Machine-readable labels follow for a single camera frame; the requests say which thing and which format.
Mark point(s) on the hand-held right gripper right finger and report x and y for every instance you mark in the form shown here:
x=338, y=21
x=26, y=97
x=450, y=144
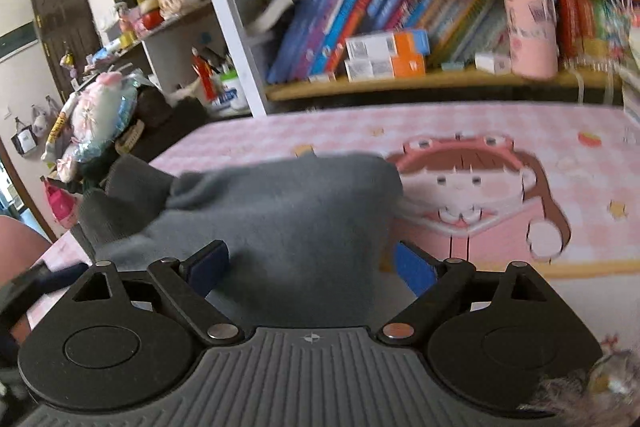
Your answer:
x=415, y=269

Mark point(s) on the row of colourful children's books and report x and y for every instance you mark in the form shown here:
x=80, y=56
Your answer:
x=325, y=22

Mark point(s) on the white charger adapter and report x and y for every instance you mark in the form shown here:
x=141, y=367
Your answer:
x=492, y=63

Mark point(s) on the red standing dictionary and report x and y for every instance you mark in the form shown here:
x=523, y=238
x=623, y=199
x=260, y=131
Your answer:
x=567, y=22

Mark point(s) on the dark brown door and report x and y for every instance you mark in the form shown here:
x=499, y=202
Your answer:
x=65, y=22

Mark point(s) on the small pink bag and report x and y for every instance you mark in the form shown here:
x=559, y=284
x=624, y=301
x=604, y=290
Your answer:
x=60, y=204

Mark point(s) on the white side shelf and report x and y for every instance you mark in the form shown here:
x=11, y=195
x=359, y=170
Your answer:
x=165, y=37

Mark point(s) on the wooden bookshelf with white frame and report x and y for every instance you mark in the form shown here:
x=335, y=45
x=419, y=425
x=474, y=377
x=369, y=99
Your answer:
x=230, y=22

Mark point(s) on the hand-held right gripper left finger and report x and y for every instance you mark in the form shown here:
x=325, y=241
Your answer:
x=207, y=269

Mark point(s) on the pink stickered cylinder container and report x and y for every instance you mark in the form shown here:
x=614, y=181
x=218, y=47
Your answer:
x=530, y=27

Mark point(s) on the plastic bag of plush toys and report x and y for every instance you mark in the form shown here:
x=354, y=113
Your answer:
x=100, y=117

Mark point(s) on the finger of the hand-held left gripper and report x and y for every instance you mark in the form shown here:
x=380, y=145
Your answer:
x=67, y=277

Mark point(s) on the thick white-paged book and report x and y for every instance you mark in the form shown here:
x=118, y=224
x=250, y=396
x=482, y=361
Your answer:
x=272, y=12

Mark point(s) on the white jar with blue label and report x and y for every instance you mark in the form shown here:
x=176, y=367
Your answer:
x=232, y=94

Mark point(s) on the grey sweatshirt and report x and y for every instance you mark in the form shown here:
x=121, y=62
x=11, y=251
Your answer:
x=280, y=227

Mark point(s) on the pink checked cartoon table mat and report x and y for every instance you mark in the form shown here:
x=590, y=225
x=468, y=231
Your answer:
x=500, y=132

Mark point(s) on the person's left forearm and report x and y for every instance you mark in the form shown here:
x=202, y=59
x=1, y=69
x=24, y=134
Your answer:
x=20, y=247

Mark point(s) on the red tassel ornament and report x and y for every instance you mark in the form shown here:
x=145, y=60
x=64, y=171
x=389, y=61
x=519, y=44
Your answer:
x=202, y=74

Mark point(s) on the hanging wall bags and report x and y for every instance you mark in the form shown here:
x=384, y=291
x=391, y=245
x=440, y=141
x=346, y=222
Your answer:
x=30, y=132

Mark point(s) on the small light blue eraser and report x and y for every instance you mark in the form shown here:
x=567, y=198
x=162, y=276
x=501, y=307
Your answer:
x=452, y=66

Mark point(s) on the orange and white box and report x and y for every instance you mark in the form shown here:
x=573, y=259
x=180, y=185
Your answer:
x=385, y=68
x=385, y=44

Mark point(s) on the dark brown bag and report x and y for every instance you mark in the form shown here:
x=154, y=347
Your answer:
x=165, y=117

